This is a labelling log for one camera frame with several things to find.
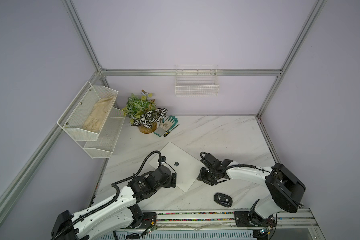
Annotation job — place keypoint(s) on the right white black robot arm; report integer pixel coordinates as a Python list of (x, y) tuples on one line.
[(285, 189)]

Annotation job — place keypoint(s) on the black wireless mouse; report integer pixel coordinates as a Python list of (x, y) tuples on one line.
[(223, 200)]

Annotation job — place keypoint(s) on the lower white mesh shelf bin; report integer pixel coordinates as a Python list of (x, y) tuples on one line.
[(107, 140)]

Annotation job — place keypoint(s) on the teal white work glove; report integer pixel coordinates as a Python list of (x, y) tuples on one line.
[(166, 125)]

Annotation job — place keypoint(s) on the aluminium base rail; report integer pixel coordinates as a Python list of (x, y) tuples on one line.
[(221, 225)]

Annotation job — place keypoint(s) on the beige cloth in bin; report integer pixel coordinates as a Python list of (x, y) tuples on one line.
[(98, 115)]

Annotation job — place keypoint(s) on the potted green striped plant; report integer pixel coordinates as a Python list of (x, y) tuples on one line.
[(143, 112)]

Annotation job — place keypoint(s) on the white mesh shelf bin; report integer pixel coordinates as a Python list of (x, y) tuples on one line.
[(107, 140), (72, 120)]

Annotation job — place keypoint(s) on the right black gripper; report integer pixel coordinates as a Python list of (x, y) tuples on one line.
[(202, 176)]

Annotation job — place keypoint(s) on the white laptop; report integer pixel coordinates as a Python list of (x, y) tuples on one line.
[(186, 166)]

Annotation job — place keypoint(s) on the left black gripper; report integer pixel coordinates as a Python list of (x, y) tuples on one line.
[(168, 184)]

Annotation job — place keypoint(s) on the white wire wall basket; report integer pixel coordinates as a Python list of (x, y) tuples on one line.
[(196, 81)]

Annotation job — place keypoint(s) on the upper white mesh shelf bin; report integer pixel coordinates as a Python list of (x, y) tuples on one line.
[(72, 120)]

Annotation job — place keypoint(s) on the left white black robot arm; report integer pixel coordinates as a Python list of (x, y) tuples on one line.
[(118, 211)]

